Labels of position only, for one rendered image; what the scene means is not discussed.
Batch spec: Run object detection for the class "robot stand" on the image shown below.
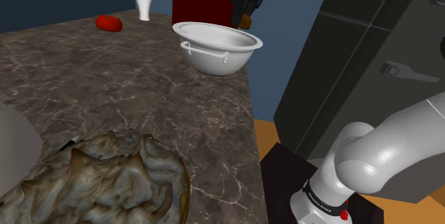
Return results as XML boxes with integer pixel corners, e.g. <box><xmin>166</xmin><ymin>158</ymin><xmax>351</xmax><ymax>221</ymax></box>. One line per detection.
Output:
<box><xmin>260</xmin><ymin>142</ymin><xmax>385</xmax><ymax>224</ymax></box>

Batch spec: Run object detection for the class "small black white utensil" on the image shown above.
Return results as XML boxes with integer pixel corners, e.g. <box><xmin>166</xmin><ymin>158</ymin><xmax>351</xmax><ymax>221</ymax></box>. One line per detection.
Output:
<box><xmin>56</xmin><ymin>134</ymin><xmax>82</xmax><ymax>153</ymax></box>

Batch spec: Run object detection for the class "white bowl with handles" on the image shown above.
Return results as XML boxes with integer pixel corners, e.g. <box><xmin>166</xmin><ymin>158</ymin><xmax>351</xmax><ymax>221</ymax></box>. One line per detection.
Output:
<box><xmin>172</xmin><ymin>21</ymin><xmax>264</xmax><ymax>77</ymax></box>

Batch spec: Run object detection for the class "red tomato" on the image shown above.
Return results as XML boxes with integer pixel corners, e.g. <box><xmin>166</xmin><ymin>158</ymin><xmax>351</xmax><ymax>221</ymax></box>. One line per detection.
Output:
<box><xmin>95</xmin><ymin>14</ymin><xmax>123</xmax><ymax>34</ymax></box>

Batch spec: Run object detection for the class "small orange brown object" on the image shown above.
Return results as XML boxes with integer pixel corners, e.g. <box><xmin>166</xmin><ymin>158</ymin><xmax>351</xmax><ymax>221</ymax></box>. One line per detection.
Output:
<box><xmin>239</xmin><ymin>13</ymin><xmax>252</xmax><ymax>31</ymax></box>

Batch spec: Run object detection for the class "white cup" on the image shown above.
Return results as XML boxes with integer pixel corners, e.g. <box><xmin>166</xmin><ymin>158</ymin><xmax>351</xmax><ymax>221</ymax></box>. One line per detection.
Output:
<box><xmin>134</xmin><ymin>0</ymin><xmax>153</xmax><ymax>22</ymax></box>

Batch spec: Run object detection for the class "meringue pie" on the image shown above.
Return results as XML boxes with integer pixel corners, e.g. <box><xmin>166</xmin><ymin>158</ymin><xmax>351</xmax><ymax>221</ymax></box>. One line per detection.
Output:
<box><xmin>0</xmin><ymin>129</ymin><xmax>192</xmax><ymax>224</ymax></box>

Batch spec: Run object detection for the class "pale grey rounded object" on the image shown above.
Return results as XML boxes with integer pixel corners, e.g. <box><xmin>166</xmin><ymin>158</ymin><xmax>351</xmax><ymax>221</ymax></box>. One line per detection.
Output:
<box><xmin>0</xmin><ymin>102</ymin><xmax>44</xmax><ymax>200</ymax></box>

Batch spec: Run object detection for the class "dark grey refrigerator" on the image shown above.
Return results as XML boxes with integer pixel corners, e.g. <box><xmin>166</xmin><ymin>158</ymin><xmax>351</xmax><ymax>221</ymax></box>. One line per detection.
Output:
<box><xmin>272</xmin><ymin>0</ymin><xmax>445</xmax><ymax>205</ymax></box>

